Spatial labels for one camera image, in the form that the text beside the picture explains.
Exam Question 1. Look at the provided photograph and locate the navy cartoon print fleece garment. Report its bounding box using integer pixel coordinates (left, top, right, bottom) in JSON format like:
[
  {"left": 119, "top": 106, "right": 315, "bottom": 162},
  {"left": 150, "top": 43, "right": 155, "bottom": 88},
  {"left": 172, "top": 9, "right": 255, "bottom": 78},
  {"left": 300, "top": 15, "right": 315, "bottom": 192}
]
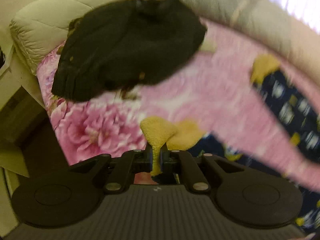
[{"left": 139, "top": 54, "right": 320, "bottom": 233}]

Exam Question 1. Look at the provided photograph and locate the pink floral bed blanket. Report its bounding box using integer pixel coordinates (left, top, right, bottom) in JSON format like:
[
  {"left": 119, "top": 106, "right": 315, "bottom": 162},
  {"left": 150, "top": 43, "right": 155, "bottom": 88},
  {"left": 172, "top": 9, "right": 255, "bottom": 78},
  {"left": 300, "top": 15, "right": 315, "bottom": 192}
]
[{"left": 37, "top": 21, "right": 319, "bottom": 190}]

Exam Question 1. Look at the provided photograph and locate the black garment on bed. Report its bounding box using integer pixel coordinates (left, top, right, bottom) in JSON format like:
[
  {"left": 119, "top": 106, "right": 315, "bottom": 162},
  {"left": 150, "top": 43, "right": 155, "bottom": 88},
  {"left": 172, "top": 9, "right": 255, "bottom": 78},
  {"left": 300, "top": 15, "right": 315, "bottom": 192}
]
[{"left": 51, "top": 0, "right": 207, "bottom": 102}]

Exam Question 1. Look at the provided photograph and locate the white bedside furniture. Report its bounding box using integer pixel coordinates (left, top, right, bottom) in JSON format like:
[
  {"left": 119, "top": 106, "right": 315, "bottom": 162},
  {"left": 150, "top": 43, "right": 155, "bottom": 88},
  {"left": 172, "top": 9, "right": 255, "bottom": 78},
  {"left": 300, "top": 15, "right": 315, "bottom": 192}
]
[{"left": 1, "top": 47, "right": 45, "bottom": 237}]

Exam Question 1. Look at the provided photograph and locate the cream quilted duvet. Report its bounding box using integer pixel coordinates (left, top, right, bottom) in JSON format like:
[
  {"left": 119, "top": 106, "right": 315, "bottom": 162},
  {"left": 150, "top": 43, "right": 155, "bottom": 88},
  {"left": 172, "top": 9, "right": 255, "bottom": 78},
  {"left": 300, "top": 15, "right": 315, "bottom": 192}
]
[{"left": 9, "top": 0, "right": 319, "bottom": 83}]

